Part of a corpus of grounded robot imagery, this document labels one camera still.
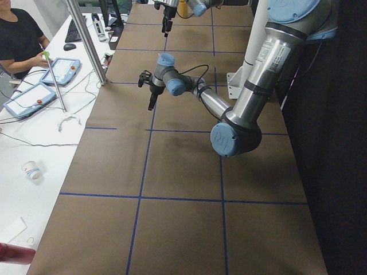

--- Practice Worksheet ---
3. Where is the white mounting pillar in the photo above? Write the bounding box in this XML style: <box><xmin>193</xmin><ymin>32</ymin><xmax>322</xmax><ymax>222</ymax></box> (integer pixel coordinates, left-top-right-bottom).
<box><xmin>227</xmin><ymin>0</ymin><xmax>268</xmax><ymax>99</ymax></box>

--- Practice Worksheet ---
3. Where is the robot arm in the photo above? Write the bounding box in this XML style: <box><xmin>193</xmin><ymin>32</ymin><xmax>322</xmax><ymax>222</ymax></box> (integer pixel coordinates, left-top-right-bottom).
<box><xmin>154</xmin><ymin>0</ymin><xmax>224</xmax><ymax>37</ymax></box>
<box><xmin>138</xmin><ymin>1</ymin><xmax>339</xmax><ymax>157</ymax></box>

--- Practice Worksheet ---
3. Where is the clear water bottle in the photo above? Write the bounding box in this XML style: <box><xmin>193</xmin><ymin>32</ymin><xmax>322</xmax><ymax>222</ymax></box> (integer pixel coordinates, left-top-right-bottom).
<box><xmin>91</xmin><ymin>13</ymin><xmax>107</xmax><ymax>42</ymax></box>

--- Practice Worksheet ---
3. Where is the white paper sheet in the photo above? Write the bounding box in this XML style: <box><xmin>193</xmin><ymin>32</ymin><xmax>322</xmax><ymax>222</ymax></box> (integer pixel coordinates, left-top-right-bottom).
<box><xmin>1</xmin><ymin>217</ymin><xmax>27</xmax><ymax>243</ymax></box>

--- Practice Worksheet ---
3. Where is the teach pendant far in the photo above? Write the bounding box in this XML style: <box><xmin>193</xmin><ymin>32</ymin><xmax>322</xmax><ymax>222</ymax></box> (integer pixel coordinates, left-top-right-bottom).
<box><xmin>52</xmin><ymin>58</ymin><xmax>81</xmax><ymax>87</ymax></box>

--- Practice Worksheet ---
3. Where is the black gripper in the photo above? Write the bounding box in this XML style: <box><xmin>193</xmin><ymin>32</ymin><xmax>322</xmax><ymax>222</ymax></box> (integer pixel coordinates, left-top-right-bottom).
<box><xmin>148</xmin><ymin>74</ymin><xmax>165</xmax><ymax>111</ymax></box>
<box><xmin>162</xmin><ymin>4</ymin><xmax>177</xmax><ymax>37</ymax></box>

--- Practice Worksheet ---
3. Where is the metal rod with green tip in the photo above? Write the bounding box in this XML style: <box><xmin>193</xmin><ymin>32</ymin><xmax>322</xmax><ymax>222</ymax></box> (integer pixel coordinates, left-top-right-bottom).
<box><xmin>43</xmin><ymin>50</ymin><xmax>67</xmax><ymax>113</ymax></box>

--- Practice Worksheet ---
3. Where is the teach pendant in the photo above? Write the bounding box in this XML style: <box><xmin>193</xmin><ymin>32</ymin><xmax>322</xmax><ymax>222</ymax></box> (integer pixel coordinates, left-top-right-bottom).
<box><xmin>52</xmin><ymin>58</ymin><xmax>81</xmax><ymax>87</ymax></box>
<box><xmin>3</xmin><ymin>83</ymin><xmax>57</xmax><ymax>119</ymax></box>

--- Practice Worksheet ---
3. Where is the black computer mouse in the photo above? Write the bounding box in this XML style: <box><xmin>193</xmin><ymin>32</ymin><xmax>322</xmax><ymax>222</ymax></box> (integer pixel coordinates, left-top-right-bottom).
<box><xmin>63</xmin><ymin>43</ymin><xmax>76</xmax><ymax>52</ymax></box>

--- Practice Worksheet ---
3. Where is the black keyboard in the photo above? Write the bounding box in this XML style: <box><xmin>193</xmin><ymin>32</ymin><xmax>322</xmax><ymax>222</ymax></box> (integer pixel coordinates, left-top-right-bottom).
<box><xmin>65</xmin><ymin>19</ymin><xmax>82</xmax><ymax>44</ymax></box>

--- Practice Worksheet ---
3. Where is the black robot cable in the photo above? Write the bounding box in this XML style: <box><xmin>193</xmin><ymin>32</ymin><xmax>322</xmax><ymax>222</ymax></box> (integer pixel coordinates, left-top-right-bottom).
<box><xmin>178</xmin><ymin>64</ymin><xmax>209</xmax><ymax>84</ymax></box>

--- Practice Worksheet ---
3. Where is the teach pendant near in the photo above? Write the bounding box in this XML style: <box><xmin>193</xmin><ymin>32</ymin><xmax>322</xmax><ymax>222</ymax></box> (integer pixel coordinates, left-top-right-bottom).
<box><xmin>3</xmin><ymin>83</ymin><xmax>57</xmax><ymax>119</ymax></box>

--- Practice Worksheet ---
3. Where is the red bottle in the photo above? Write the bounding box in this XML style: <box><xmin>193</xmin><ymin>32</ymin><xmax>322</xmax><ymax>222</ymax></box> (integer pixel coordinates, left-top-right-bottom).
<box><xmin>1</xmin><ymin>243</ymin><xmax>36</xmax><ymax>265</ymax></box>

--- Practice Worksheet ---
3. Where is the person in black shirt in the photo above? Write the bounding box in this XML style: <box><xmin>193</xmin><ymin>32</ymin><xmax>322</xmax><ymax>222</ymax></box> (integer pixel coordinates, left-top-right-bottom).
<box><xmin>1</xmin><ymin>1</ymin><xmax>50</xmax><ymax>79</ymax></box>

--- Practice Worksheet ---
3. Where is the paper cup on desk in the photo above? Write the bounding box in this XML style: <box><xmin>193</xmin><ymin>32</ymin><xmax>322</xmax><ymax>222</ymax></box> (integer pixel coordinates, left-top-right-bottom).
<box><xmin>21</xmin><ymin>161</ymin><xmax>42</xmax><ymax>180</ymax></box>

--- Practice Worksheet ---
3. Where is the yellow bamboo holder cup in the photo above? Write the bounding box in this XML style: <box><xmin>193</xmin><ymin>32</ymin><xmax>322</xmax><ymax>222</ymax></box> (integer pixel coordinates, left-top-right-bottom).
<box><xmin>177</xmin><ymin>0</ymin><xmax>189</xmax><ymax>19</ymax></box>

